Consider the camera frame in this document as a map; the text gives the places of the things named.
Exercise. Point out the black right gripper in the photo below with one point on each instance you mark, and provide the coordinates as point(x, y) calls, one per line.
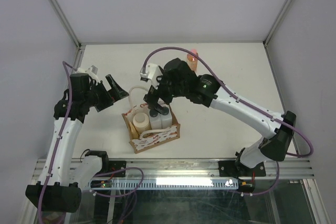
point(152, 97)

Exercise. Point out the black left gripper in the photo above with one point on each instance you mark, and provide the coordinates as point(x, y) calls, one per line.
point(108, 100)

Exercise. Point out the white frosted rectangular bottle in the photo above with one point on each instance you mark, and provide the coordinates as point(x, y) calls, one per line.
point(155, 120)

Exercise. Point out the cream bottle with round cap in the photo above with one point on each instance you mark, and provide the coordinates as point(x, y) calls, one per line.
point(141, 122)

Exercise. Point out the burlap cat print canvas bag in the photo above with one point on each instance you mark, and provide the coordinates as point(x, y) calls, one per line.
point(150, 138)

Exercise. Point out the orange bottle with pink cap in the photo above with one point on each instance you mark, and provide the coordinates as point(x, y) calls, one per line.
point(192, 62)

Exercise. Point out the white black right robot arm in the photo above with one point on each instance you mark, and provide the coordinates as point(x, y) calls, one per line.
point(275, 128)

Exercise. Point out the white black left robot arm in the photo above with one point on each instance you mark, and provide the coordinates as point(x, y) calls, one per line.
point(58, 188)

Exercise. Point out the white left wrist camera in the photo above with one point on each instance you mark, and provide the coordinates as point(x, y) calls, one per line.
point(91, 71)

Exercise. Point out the aluminium mounting rail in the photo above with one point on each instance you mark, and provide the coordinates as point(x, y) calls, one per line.
point(289, 169)

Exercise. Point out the slotted cable duct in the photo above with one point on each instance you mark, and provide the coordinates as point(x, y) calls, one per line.
point(168, 183)

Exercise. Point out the aluminium enclosure frame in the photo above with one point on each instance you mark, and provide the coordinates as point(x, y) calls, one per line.
point(241, 21)

